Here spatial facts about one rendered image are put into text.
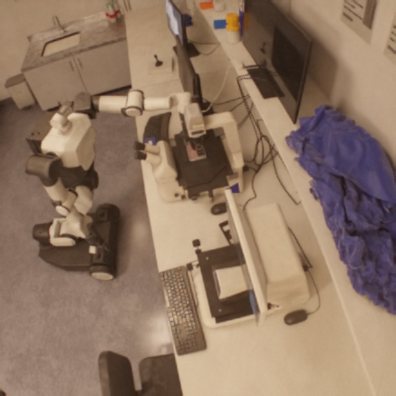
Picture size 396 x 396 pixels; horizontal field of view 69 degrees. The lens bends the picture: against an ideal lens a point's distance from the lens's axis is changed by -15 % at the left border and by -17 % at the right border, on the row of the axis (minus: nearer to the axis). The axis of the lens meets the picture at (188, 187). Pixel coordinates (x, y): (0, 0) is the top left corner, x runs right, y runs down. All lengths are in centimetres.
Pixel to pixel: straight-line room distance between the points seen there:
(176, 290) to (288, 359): 63
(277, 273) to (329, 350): 64
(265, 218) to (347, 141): 41
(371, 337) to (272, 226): 52
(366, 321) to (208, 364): 75
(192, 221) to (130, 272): 93
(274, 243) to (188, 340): 66
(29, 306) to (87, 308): 53
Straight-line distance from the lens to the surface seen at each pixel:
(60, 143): 158
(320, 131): 132
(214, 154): 176
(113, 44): 355
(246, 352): 156
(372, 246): 112
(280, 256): 112
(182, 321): 158
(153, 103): 169
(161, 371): 185
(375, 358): 113
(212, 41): 310
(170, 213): 183
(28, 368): 274
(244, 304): 149
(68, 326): 262
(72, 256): 259
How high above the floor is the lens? 230
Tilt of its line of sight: 54 degrees down
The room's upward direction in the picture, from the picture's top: 12 degrees counter-clockwise
